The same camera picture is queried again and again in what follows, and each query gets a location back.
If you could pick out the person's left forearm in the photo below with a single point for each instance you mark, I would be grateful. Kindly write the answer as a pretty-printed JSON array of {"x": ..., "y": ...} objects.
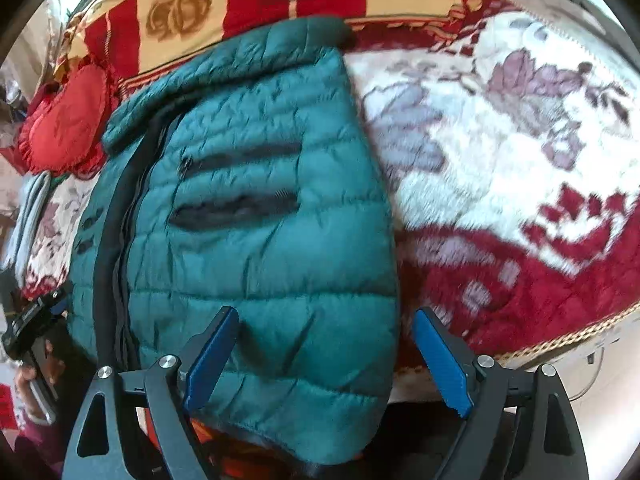
[{"x": 37, "y": 442}]

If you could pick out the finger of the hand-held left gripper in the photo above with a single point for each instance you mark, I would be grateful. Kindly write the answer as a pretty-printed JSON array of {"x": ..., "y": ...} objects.
[{"x": 46, "y": 305}]

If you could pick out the white red floral plush blanket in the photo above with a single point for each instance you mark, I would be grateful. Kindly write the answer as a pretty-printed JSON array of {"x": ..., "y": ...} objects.
[{"x": 500, "y": 160}]

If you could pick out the green puffer jacket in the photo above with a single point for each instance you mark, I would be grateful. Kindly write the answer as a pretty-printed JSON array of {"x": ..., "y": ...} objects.
[{"x": 250, "y": 260}]

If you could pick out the orange cloth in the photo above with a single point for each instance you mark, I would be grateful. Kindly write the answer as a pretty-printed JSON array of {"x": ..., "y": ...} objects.
[{"x": 225, "y": 447}]

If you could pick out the red heart-shaped frilled pillow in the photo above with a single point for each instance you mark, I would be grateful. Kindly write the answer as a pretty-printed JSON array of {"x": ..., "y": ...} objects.
[{"x": 60, "y": 120}]

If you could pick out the white bed base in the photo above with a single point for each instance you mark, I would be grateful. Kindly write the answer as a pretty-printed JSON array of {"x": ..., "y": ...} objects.
[{"x": 590, "y": 355}]

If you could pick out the light grey folded cloth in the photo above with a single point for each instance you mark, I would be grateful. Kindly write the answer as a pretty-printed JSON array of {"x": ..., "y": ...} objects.
[{"x": 32, "y": 220}]

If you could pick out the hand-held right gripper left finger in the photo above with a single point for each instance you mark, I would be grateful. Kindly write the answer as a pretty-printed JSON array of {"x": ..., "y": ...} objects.
[{"x": 210, "y": 360}]

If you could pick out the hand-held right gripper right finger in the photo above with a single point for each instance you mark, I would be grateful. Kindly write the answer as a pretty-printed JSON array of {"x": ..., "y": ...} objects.
[{"x": 442, "y": 360}]

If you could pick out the person's left hand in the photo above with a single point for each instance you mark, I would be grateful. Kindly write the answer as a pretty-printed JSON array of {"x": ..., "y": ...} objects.
[{"x": 52, "y": 365}]

